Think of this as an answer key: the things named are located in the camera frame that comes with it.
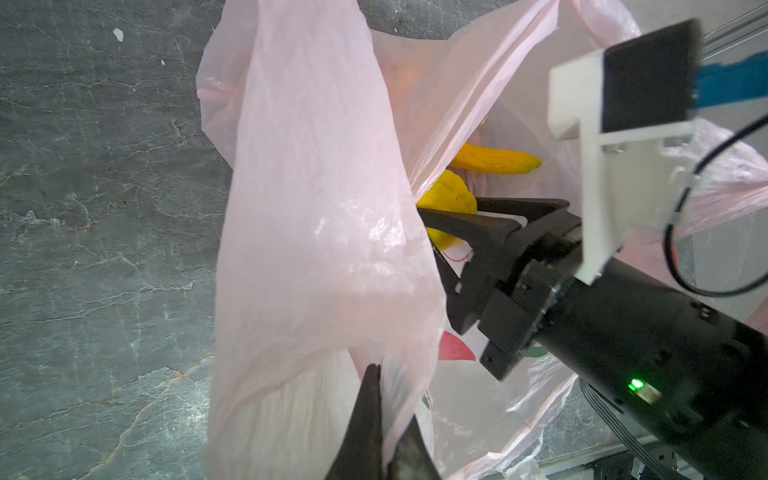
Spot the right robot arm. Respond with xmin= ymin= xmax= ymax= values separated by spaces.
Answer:
xmin=419 ymin=198 xmax=767 ymax=479

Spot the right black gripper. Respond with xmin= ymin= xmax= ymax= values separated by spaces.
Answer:
xmin=418 ymin=197 xmax=581 ymax=381

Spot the yellow fake lemon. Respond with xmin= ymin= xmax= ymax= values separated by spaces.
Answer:
xmin=417 ymin=170 xmax=477 ymax=214

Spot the yellow fake banana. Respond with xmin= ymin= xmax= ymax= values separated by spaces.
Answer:
xmin=450 ymin=143 xmax=542 ymax=175

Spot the pink plastic fruit-print bag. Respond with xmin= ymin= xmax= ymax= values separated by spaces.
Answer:
xmin=197 ymin=1 xmax=767 ymax=479

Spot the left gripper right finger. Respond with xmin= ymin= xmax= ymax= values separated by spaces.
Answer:
xmin=386 ymin=416 xmax=441 ymax=480

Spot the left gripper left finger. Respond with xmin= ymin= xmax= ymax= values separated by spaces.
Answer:
xmin=326 ymin=364 xmax=384 ymax=480

